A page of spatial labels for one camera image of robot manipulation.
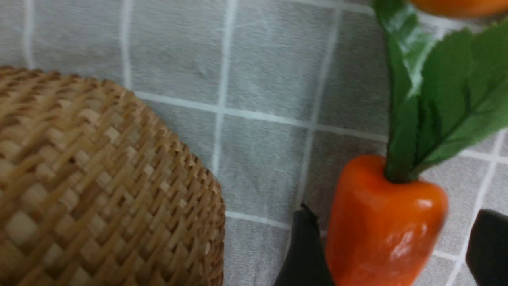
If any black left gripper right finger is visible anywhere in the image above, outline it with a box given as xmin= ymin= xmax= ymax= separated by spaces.
xmin=465 ymin=209 xmax=508 ymax=286

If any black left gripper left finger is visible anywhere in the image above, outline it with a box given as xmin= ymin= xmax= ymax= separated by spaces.
xmin=274 ymin=203 xmax=335 ymax=286

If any orange toy carrot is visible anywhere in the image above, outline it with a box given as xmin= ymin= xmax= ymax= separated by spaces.
xmin=325 ymin=0 xmax=507 ymax=286

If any orange yellow toy mango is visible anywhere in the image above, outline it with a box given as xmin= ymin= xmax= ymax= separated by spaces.
xmin=410 ymin=0 xmax=508 ymax=18

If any grey checked tablecloth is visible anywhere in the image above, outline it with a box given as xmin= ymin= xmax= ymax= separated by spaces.
xmin=0 ymin=0 xmax=508 ymax=286

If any woven rattan basket green lining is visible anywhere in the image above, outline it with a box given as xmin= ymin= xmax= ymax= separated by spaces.
xmin=0 ymin=66 xmax=225 ymax=286

